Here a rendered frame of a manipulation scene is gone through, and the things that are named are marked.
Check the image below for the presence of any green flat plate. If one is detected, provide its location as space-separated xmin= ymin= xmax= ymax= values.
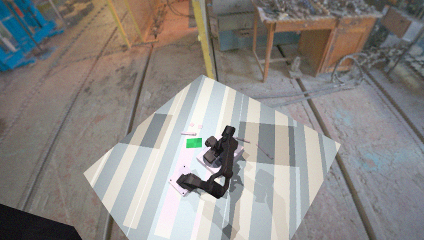
xmin=186 ymin=138 xmax=202 ymax=149

